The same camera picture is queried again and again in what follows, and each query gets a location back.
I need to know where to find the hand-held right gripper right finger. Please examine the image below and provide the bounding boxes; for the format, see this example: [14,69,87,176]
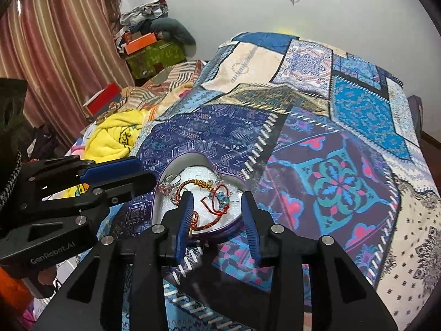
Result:
[241,191,398,331]

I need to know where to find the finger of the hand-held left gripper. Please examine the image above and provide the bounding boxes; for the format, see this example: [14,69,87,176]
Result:
[23,172,158,249]
[22,156,140,208]

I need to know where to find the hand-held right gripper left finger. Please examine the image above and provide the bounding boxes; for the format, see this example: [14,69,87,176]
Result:
[33,190,197,331]

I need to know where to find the orange braided bead bracelet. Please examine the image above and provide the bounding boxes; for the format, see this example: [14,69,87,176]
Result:
[174,178,223,231]

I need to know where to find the heart-shaped tin box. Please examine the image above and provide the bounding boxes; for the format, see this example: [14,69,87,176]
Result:
[152,153,249,239]

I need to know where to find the yellow cloth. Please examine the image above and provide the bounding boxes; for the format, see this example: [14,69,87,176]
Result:
[83,108,152,164]

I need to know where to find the orange cloth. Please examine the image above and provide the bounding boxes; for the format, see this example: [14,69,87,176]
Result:
[0,269,38,306]

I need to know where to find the dark clothes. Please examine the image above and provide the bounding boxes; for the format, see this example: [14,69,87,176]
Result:
[26,124,69,162]

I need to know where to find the red and white box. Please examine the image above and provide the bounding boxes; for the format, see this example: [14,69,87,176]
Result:
[83,83,123,116]

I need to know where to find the striped orange blanket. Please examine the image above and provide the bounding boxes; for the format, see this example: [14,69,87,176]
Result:
[120,60,207,118]

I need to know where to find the patchwork printed blanket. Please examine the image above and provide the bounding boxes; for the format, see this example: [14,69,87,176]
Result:
[103,31,435,331]

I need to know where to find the green patterned box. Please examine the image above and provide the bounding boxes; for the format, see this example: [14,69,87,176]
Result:
[126,39,187,80]

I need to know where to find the orange box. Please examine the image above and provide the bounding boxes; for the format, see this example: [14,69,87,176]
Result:
[124,32,158,56]

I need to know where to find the striped pink curtain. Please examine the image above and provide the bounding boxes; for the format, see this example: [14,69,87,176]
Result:
[0,0,135,145]

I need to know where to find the pile of clothes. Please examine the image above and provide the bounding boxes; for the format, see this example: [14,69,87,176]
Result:
[115,0,169,38]

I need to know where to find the black white braided strap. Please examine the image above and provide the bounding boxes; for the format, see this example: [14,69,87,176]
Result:
[0,150,23,214]

